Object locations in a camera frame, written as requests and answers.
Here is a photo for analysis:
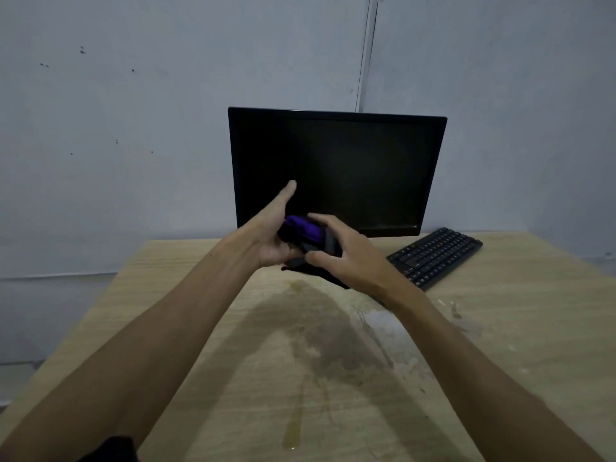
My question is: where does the person's right hand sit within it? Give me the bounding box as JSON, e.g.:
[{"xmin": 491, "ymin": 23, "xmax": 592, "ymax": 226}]
[{"xmin": 304, "ymin": 212, "xmax": 424, "ymax": 311}]

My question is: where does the person's left hand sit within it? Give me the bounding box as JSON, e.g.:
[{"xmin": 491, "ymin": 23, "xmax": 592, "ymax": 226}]
[{"xmin": 226, "ymin": 180, "xmax": 309, "ymax": 270}]

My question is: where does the purple grey cleaning cloth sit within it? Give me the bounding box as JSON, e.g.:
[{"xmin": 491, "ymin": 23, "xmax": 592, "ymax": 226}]
[{"xmin": 278, "ymin": 215, "xmax": 351, "ymax": 291}]

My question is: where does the black keyboard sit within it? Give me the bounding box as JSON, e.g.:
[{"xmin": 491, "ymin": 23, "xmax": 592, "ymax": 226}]
[{"xmin": 386, "ymin": 227, "xmax": 484, "ymax": 292}]

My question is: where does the person's right forearm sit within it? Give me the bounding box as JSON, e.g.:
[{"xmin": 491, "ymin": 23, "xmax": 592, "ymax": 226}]
[{"xmin": 390, "ymin": 289, "xmax": 605, "ymax": 462}]

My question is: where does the person's left forearm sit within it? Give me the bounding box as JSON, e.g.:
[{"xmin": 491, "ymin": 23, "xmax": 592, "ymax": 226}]
[{"xmin": 0, "ymin": 240, "xmax": 264, "ymax": 462}]

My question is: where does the black computer monitor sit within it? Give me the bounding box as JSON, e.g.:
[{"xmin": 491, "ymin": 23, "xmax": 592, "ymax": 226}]
[{"xmin": 227, "ymin": 107, "xmax": 449, "ymax": 239}]

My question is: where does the light wooden table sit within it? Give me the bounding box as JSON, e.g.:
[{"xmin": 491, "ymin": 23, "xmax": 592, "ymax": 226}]
[{"xmin": 0, "ymin": 230, "xmax": 616, "ymax": 462}]

